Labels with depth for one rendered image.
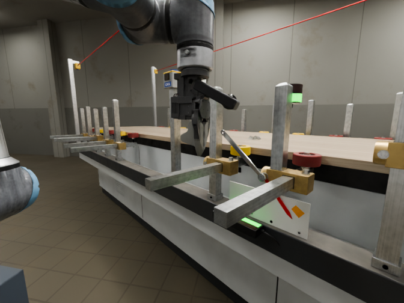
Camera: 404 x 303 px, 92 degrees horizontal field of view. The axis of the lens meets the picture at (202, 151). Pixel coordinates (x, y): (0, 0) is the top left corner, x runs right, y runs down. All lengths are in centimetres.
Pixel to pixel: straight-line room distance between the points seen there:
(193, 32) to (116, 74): 500
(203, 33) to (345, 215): 69
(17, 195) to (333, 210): 101
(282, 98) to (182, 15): 32
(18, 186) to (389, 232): 97
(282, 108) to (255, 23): 432
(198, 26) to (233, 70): 408
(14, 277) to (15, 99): 698
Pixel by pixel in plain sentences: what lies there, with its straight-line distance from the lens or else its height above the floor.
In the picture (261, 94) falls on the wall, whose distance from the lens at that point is 450.
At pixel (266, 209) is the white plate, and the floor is 74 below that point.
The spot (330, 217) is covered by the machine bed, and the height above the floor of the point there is 68.
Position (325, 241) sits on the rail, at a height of 70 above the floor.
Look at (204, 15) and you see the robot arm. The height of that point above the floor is 124.
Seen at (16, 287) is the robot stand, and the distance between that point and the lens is 82.
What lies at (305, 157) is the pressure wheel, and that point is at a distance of 65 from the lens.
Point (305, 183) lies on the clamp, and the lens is 57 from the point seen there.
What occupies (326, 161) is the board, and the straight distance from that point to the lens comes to 72.
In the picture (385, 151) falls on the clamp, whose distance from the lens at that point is 52.
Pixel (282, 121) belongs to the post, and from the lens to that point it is 58.
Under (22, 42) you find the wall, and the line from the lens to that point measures 745.
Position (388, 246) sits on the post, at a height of 75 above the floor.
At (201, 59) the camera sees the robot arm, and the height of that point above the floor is 115.
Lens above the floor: 101
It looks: 10 degrees down
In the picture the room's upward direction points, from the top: straight up
